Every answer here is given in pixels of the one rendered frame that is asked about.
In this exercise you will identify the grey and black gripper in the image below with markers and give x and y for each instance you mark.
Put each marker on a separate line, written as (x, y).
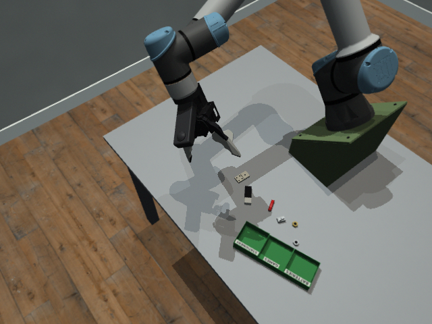
(206, 121)

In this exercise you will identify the beige domino tile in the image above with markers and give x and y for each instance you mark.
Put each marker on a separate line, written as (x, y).
(242, 176)

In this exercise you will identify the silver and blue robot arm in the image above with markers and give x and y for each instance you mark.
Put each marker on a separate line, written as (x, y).
(360, 65)

